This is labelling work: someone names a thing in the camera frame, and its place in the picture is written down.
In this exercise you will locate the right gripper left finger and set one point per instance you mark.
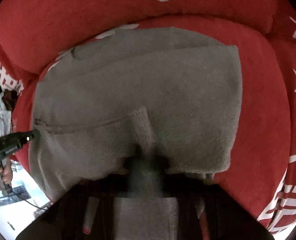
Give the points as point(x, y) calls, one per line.
point(84, 212)

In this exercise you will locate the person's left hand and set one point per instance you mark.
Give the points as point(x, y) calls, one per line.
point(6, 173)

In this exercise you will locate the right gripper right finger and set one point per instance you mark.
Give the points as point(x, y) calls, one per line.
point(206, 211)

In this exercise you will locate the grey fleece garment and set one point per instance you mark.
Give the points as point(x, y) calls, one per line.
point(130, 108)

